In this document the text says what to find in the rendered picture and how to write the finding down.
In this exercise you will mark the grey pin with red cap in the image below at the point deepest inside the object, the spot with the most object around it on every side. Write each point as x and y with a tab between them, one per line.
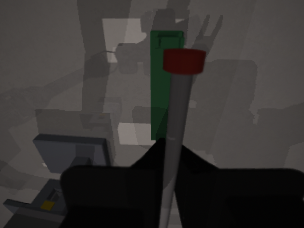
182	64

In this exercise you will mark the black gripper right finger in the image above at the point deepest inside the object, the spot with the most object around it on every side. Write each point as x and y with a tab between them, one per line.
202	187

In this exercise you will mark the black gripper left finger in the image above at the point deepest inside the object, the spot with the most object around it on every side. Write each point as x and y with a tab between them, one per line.
139	186

